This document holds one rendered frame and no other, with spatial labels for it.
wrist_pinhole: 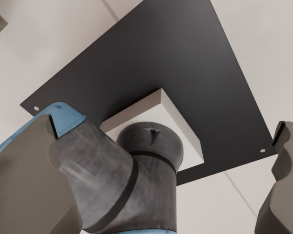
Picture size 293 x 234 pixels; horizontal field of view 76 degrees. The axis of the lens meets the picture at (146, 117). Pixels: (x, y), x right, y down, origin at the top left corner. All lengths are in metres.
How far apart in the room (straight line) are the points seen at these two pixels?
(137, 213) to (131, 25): 0.38
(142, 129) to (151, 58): 0.18
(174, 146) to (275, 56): 0.59
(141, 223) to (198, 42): 0.39
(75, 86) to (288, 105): 0.89
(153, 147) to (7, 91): 0.88
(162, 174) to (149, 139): 0.10
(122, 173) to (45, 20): 0.72
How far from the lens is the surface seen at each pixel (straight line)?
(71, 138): 0.28
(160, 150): 0.44
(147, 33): 0.47
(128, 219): 0.33
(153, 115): 0.47
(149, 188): 0.35
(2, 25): 0.96
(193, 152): 0.54
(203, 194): 1.44
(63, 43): 0.89
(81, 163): 0.28
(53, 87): 0.61
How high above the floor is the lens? 0.76
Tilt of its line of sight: 54 degrees down
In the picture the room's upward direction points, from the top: 171 degrees counter-clockwise
